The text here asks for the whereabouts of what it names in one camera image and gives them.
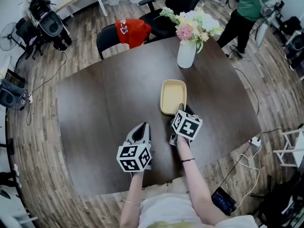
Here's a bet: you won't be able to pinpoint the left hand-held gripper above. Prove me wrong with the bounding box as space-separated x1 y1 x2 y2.
116 122 152 173

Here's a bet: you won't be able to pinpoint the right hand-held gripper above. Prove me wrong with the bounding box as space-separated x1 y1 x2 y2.
169 103 203 147

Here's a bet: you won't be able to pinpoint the person's right forearm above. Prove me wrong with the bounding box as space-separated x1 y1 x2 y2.
177 136 228 227

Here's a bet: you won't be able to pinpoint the person's left forearm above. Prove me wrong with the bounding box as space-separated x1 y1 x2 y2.
120 171 144 228

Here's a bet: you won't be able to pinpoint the white ceramic vase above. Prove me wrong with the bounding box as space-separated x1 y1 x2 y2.
177 40 197 69

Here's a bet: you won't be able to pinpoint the person's beige trousers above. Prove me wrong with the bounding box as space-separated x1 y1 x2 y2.
142 176 190 200

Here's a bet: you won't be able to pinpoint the person's white shirt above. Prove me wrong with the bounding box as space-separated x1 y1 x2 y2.
137 193 258 228

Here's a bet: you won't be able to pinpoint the white power strip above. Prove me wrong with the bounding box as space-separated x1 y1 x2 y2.
249 136 262 147

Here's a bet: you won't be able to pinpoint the pastel flower bouquet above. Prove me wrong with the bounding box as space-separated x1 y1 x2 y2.
154 6 224 53

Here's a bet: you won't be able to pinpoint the black battery box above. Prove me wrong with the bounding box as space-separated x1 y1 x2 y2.
210 186 238 216

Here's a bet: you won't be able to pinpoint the black dining chair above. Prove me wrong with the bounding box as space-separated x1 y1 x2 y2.
96 23 130 60

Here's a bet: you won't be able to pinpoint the white metal rack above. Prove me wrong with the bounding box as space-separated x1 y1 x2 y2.
273 127 304 168

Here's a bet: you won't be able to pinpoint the black standing fan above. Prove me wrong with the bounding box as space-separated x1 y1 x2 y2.
0 22 27 52

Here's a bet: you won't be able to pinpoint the thin silver bracelet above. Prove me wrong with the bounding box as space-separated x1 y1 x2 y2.
123 199 141 207

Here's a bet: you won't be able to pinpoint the black floor cable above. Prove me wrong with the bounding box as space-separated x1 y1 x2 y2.
234 67 261 116

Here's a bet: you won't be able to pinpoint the white floor cable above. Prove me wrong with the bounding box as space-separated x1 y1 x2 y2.
236 144 262 210

